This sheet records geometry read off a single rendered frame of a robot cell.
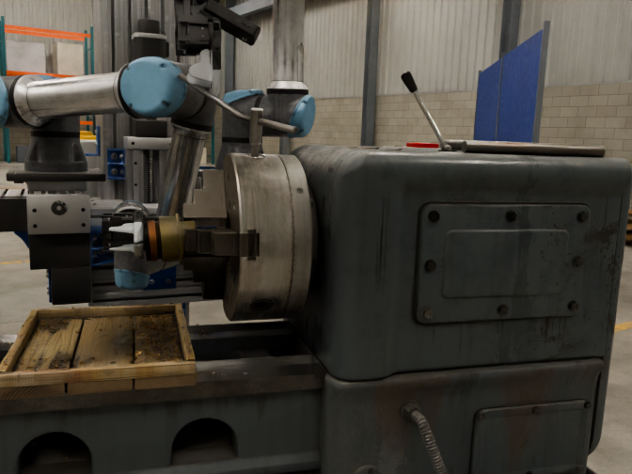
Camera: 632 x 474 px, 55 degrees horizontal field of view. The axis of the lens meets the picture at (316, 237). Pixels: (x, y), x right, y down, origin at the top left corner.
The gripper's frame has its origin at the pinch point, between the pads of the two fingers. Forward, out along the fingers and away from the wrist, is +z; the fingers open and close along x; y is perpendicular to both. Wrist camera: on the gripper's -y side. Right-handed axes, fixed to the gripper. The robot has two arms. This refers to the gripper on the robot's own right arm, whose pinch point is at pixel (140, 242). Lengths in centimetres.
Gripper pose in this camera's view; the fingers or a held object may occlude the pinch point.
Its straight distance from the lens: 112.2
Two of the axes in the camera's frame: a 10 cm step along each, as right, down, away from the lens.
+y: -9.6, 0.1, -2.7
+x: 0.4, -9.9, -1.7
